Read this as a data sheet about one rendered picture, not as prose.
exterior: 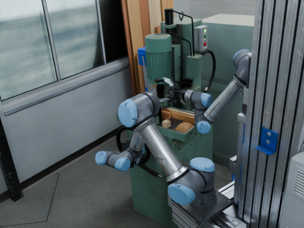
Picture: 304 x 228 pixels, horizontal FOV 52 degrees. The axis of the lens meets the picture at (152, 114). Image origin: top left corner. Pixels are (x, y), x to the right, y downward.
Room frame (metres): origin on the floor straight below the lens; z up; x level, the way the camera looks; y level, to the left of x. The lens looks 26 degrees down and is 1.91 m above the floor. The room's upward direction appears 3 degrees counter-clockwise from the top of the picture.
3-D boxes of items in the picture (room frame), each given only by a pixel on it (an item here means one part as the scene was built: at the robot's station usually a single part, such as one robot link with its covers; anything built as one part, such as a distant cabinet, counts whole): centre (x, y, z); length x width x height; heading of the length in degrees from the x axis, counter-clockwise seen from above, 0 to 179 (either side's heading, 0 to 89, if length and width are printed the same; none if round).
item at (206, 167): (1.22, -0.22, 0.98); 0.13 x 0.12 x 0.14; 139
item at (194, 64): (2.14, -0.32, 1.23); 0.09 x 0.08 x 0.15; 142
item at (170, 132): (1.98, 0.00, 0.87); 0.61 x 0.30 x 0.06; 52
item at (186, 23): (2.30, -0.25, 1.16); 0.22 x 0.22 x 0.72; 52
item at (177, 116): (2.00, -0.15, 0.92); 0.59 x 0.02 x 0.04; 52
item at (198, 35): (2.23, -0.38, 1.40); 0.10 x 0.06 x 0.16; 142
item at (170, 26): (2.18, -0.16, 1.54); 0.08 x 0.08 x 0.17; 52
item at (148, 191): (2.16, -0.14, 0.36); 0.58 x 0.45 x 0.71; 142
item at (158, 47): (2.07, -0.07, 1.32); 0.18 x 0.18 x 0.31
